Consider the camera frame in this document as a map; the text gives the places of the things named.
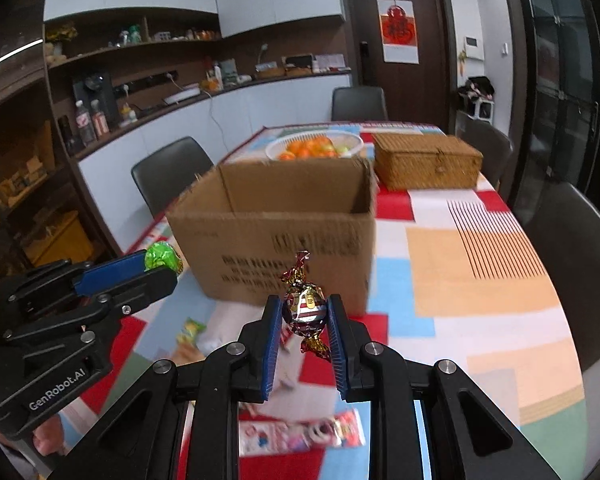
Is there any dark plush bag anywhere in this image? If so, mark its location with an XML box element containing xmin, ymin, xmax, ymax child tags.
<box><xmin>456</xmin><ymin>76</ymin><xmax>496</xmax><ymax>101</ymax></box>

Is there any brown wicker lidded box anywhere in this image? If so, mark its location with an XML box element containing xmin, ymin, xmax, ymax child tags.
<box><xmin>372</xmin><ymin>132</ymin><xmax>484</xmax><ymax>192</ymax></box>

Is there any brown cardboard box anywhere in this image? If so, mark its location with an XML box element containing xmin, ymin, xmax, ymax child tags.
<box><xmin>165</xmin><ymin>156</ymin><xmax>378</xmax><ymax>316</ymax></box>

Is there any dark glass sliding door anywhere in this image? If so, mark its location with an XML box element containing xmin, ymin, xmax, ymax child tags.
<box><xmin>510</xmin><ymin>0</ymin><xmax>600</xmax><ymax>221</ymax></box>

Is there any pink desk calendar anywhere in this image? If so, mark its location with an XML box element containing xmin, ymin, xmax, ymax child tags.
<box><xmin>314</xmin><ymin>53</ymin><xmax>347</xmax><ymax>73</ymax></box>

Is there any small white rack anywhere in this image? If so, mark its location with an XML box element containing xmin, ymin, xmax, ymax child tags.
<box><xmin>457</xmin><ymin>95</ymin><xmax>496</xmax><ymax>133</ymax></box>

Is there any dark grey dining chair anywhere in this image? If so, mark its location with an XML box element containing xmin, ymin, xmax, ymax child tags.
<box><xmin>131</xmin><ymin>136</ymin><xmax>215</xmax><ymax>221</ymax></box>
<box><xmin>331</xmin><ymin>86</ymin><xmax>388</xmax><ymax>122</ymax></box>
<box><xmin>455</xmin><ymin>112</ymin><xmax>515</xmax><ymax>193</ymax></box>
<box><xmin>512</xmin><ymin>182</ymin><xmax>600</xmax><ymax>376</ymax></box>

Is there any black water dispenser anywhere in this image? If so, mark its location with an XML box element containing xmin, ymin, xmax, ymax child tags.
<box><xmin>72</xmin><ymin>71</ymin><xmax>120</xmax><ymax>133</ymax></box>

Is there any dark bottle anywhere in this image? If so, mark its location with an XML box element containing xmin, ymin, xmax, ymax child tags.
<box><xmin>57</xmin><ymin>115</ymin><xmax>78</xmax><ymax>153</ymax></box>

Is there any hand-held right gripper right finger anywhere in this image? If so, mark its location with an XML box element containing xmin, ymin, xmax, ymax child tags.
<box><xmin>327</xmin><ymin>294</ymin><xmax>571</xmax><ymax>480</ymax></box>

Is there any pile of oranges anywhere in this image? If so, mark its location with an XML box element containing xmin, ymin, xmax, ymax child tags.
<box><xmin>278</xmin><ymin>136</ymin><xmax>337</xmax><ymax>161</ymax></box>

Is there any yellow flower bunch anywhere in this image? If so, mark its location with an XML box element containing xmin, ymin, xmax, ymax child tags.
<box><xmin>45</xmin><ymin>22</ymin><xmax>78</xmax><ymax>43</ymax></box>

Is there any red striped candy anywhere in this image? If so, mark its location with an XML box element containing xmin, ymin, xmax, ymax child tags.
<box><xmin>278</xmin><ymin>250</ymin><xmax>332</xmax><ymax>361</ymax></box>

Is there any green candy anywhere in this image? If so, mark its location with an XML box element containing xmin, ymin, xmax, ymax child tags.
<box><xmin>144</xmin><ymin>241</ymin><xmax>183</xmax><ymax>276</ymax></box>

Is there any red wall calendar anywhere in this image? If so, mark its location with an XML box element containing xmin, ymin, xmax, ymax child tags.
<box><xmin>377</xmin><ymin>0</ymin><xmax>421</xmax><ymax>65</ymax></box>

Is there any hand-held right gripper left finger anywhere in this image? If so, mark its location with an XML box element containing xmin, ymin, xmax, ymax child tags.
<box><xmin>47</xmin><ymin>295</ymin><xmax>286</xmax><ymax>480</ymax></box>

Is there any clear bottle red label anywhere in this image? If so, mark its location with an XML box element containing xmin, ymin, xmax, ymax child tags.
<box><xmin>91</xmin><ymin>99</ymin><xmax>110</xmax><ymax>138</ymax></box>
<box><xmin>75</xmin><ymin>100</ymin><xmax>97</xmax><ymax>145</ymax></box>

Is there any dark brown door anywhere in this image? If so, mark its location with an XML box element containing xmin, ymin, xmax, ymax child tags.
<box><xmin>341</xmin><ymin>0</ymin><xmax>453</xmax><ymax>133</ymax></box>

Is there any white power cable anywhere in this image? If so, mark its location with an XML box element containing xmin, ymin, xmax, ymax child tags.
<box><xmin>207</xmin><ymin>90</ymin><xmax>231</xmax><ymax>153</ymax></box>

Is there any flat white appliance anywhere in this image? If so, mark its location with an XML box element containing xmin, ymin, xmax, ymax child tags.
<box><xmin>162</xmin><ymin>87</ymin><xmax>202</xmax><ymax>106</ymax></box>

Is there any wicker tray with dark lid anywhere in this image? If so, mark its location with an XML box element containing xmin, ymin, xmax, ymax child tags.
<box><xmin>284</xmin><ymin>55</ymin><xmax>315</xmax><ymax>77</ymax></box>

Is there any yellow storage box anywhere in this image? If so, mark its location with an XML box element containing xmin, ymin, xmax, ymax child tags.
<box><xmin>22</xmin><ymin>210</ymin><xmax>96</xmax><ymax>266</ymax></box>

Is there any person's left hand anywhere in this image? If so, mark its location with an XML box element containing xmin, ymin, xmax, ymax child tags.
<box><xmin>30</xmin><ymin>412</ymin><xmax>76</xmax><ymax>458</ymax></box>

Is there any long pink snack packet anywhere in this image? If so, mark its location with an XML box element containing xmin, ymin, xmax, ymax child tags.
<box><xmin>238</xmin><ymin>408</ymin><xmax>366</xmax><ymax>457</ymax></box>

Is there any colourful patchwork tablecloth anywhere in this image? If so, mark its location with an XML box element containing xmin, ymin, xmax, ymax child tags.
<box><xmin>45</xmin><ymin>120</ymin><xmax>588</xmax><ymax>480</ymax></box>

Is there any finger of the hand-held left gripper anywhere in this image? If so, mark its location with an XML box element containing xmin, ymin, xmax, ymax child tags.
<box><xmin>1</xmin><ymin>266</ymin><xmax>179</xmax><ymax>352</ymax></box>
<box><xmin>0</xmin><ymin>250</ymin><xmax>151</xmax><ymax>313</ymax></box>

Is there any white plastic fruit basket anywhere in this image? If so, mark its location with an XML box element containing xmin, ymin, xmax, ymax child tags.
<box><xmin>265</xmin><ymin>130</ymin><xmax>365</xmax><ymax>162</ymax></box>

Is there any white curved counter cabinet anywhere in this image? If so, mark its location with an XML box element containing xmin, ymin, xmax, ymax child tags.
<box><xmin>75</xmin><ymin>71</ymin><xmax>353</xmax><ymax>256</ymax></box>

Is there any yellow green snack packet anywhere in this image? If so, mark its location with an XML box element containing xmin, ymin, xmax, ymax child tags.
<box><xmin>177</xmin><ymin>317</ymin><xmax>207</xmax><ymax>346</ymax></box>

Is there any black power socket rail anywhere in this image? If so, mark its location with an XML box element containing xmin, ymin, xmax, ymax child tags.
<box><xmin>114</xmin><ymin>69</ymin><xmax>180</xmax><ymax>92</ymax></box>

